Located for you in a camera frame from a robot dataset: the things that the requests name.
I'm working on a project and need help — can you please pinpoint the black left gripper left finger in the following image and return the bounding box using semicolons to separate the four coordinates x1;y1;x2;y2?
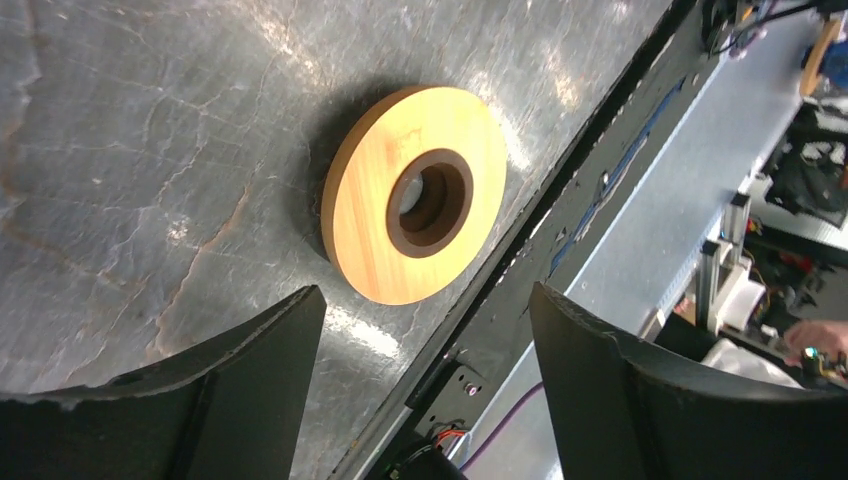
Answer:
1;286;326;479

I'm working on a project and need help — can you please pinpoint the wooden ring dripper stand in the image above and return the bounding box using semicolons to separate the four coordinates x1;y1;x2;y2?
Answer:
321;86;507;305

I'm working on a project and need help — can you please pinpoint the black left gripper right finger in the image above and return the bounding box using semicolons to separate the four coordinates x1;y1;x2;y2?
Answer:
528;283;847;479

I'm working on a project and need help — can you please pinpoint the person hand in background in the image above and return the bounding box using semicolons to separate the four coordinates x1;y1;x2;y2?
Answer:
783;320;847;366

